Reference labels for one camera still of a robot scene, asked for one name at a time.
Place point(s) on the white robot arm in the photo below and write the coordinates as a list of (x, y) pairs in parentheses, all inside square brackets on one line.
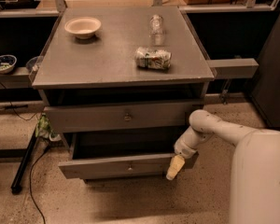
[(255, 167)]

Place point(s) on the grey left counter shelf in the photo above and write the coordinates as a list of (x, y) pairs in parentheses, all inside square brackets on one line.
[(17, 79)]

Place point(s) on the black pole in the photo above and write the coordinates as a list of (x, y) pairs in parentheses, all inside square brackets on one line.
[(16, 184)]

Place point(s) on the grey side shelf block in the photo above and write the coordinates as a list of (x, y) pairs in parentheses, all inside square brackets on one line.
[(233, 68)]

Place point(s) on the crushed green white can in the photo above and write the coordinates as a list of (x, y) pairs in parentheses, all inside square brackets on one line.
[(158, 59)]

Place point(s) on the grey drawer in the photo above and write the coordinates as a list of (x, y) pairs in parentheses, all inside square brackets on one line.
[(103, 117), (103, 155)]

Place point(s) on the clear glass bowl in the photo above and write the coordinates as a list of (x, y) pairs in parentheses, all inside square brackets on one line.
[(33, 64)]

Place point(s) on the beige bowl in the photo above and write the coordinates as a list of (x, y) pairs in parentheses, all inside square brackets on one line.
[(83, 27)]

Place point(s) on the clear plastic bottle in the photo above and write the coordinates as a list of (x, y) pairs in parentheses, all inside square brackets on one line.
[(156, 30)]

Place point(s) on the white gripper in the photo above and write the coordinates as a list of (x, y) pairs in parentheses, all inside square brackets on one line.
[(185, 148)]

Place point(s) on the grey top drawer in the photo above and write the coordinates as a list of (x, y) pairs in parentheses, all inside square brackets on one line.
[(103, 117)]

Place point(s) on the grey drawer cabinet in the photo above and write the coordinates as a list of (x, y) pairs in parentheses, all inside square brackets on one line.
[(102, 70)]

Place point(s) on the green white bag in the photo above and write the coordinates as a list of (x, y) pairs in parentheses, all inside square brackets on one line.
[(44, 130)]

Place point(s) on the blue patterned bowl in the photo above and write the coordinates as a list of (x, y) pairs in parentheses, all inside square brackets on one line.
[(7, 63)]

